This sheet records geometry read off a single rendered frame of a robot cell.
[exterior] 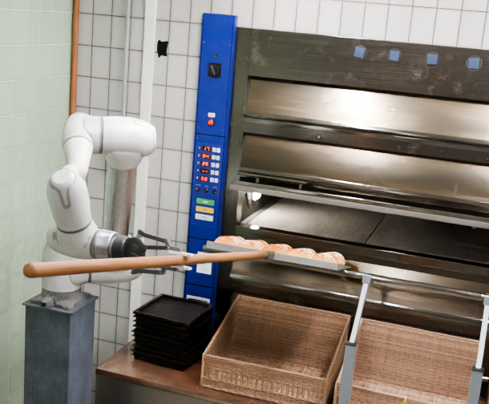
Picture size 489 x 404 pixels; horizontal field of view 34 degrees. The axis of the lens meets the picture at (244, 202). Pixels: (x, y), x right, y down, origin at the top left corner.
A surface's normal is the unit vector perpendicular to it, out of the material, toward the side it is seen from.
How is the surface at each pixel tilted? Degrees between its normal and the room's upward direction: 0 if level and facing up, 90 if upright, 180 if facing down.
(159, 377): 0
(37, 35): 90
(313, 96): 70
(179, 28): 90
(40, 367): 90
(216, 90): 90
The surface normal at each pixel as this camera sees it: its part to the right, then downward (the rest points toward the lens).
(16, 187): 0.94, 0.15
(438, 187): -0.27, -0.14
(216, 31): -0.32, 0.19
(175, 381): 0.08, -0.97
